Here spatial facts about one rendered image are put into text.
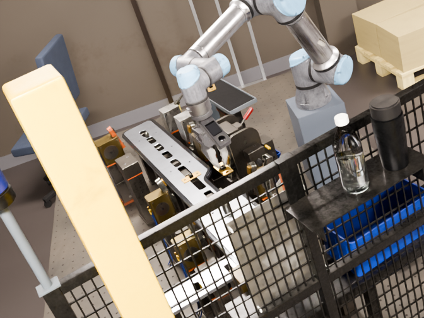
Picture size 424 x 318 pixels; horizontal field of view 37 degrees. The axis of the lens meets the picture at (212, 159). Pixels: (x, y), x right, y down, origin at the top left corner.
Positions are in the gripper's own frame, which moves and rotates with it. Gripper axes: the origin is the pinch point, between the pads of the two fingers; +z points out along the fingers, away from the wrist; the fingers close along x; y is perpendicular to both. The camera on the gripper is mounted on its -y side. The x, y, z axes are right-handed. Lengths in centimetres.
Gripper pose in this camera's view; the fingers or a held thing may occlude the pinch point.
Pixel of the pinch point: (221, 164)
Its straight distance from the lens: 212.0
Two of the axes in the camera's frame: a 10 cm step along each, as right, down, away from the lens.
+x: -8.5, 4.6, -2.5
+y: -4.3, -3.4, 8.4
